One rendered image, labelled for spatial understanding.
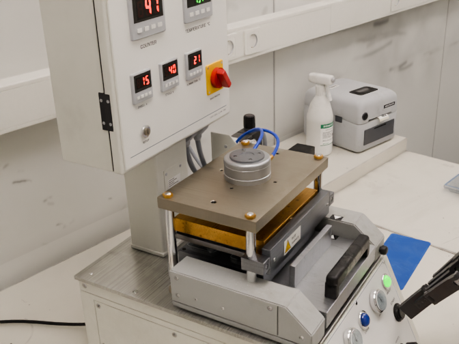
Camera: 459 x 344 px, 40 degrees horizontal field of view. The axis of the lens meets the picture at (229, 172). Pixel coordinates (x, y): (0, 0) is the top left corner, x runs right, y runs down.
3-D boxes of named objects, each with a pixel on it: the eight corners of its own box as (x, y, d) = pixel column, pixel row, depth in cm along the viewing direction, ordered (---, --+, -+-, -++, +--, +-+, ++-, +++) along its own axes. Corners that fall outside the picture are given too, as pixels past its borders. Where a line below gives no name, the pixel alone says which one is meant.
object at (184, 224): (175, 237, 106) (171, 187, 102) (240, 187, 123) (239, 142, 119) (265, 264, 98) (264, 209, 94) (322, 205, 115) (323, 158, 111)
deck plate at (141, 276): (74, 279, 113) (73, 274, 113) (184, 201, 140) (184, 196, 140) (309, 364, 91) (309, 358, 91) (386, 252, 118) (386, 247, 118)
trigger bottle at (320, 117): (300, 153, 196) (302, 75, 185) (315, 145, 201) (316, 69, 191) (324, 159, 190) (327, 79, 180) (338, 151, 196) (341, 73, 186)
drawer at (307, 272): (169, 281, 110) (165, 242, 106) (233, 226, 127) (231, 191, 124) (326, 333, 96) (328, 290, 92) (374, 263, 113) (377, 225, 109)
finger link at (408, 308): (438, 297, 110) (437, 299, 109) (412, 317, 114) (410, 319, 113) (425, 285, 110) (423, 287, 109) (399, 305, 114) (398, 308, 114)
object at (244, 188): (131, 237, 107) (123, 167, 101) (225, 170, 131) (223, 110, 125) (257, 274, 95) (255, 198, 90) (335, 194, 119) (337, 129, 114)
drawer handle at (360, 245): (324, 297, 98) (324, 275, 96) (358, 252, 109) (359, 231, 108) (336, 300, 97) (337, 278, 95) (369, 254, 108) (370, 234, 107)
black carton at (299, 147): (282, 175, 181) (282, 152, 179) (296, 164, 188) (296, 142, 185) (300, 179, 178) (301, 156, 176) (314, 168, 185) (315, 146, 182)
